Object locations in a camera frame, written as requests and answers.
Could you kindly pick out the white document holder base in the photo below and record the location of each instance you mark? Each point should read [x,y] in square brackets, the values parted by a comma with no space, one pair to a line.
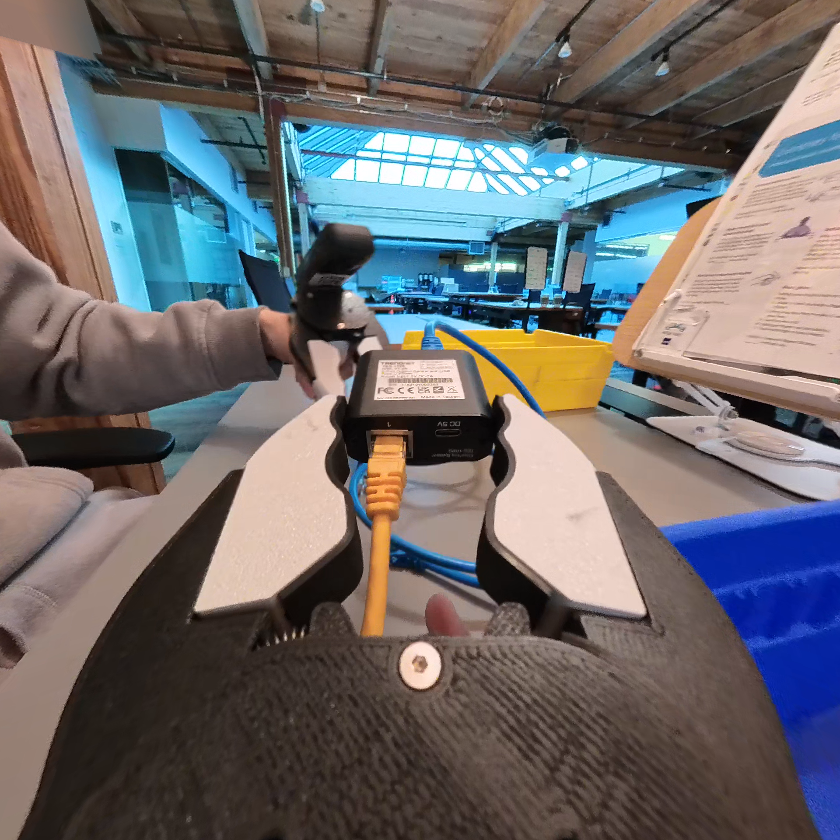
[754,453]

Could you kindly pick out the black chair armrest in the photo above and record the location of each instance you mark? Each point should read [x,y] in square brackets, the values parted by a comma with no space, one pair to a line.
[92,447]

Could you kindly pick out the wooden door frame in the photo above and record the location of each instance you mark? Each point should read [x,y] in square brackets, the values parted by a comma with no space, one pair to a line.
[39,164]

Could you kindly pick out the blue plastic bin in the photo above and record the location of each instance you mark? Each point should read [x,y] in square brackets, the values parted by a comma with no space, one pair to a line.
[774,590]

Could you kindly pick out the ceiling projector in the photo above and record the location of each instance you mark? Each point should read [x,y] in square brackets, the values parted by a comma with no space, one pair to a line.
[556,144]

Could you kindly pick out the black ethernet splitter box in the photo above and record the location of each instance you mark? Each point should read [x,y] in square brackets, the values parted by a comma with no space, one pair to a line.
[420,384]

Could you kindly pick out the row of background tables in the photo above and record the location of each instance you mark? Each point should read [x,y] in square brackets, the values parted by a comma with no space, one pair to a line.
[525,308]

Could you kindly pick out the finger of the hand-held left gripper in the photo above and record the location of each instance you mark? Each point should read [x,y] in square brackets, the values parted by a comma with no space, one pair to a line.
[331,367]
[372,345]

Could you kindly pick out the hanging paper sign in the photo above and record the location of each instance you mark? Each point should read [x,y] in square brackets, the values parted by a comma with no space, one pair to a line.
[575,271]
[536,268]

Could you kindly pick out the printed instruction sheet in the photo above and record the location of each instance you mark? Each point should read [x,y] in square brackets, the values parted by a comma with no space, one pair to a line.
[774,262]

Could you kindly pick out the wooden document holder board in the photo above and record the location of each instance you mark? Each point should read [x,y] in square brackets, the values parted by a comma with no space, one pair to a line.
[663,289]

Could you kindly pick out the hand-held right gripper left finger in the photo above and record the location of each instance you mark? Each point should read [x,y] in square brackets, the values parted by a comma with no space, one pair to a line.
[282,518]

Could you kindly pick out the yellow plastic bin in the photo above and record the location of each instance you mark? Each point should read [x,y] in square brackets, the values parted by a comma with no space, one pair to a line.
[571,380]
[410,340]

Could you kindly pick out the person's right hand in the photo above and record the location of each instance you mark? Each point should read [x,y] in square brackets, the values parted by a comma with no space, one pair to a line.
[446,617]

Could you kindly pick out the grey desk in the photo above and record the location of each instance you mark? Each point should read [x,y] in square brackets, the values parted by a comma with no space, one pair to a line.
[656,472]

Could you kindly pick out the black office chair back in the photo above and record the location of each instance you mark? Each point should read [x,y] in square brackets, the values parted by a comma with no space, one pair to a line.
[266,282]

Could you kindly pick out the person's left hand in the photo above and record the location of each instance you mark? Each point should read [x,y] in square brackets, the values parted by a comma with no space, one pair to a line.
[275,334]

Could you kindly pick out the person's left forearm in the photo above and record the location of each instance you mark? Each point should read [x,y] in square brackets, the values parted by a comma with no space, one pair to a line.
[131,354]

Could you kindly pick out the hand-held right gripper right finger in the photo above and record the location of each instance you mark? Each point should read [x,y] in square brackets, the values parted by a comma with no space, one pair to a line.
[558,518]

